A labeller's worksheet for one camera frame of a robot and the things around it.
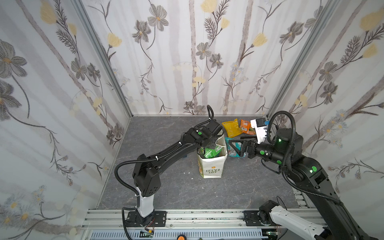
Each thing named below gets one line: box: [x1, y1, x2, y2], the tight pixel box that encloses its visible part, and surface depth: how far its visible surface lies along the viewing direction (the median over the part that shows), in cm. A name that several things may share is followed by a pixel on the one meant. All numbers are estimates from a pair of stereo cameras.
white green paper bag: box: [197, 134, 228, 179], surface depth 77 cm
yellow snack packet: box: [221, 118, 244, 138], surface depth 110 cm
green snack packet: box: [200, 145, 223, 158], surface depth 76 cm
